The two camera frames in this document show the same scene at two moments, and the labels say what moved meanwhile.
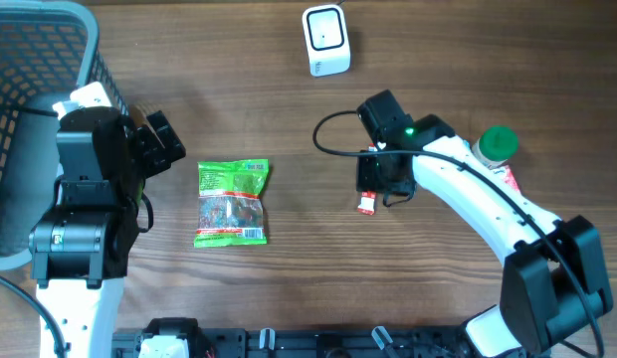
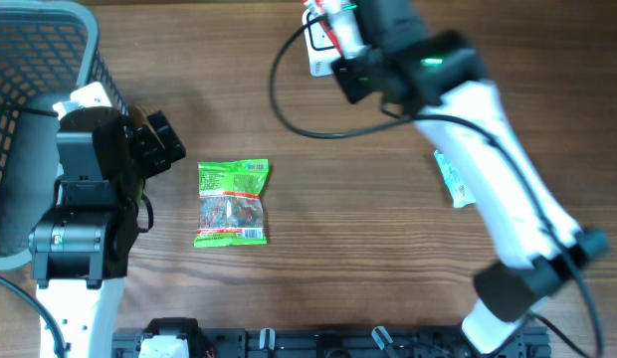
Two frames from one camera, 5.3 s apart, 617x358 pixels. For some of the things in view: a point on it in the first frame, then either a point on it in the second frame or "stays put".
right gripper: x=366 y=180 -> x=353 y=91
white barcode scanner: x=326 y=40 stays put
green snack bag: x=243 y=177 stays put
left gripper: x=156 y=157 stays put
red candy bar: x=368 y=198 -> x=321 y=38
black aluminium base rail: x=317 y=343 stays put
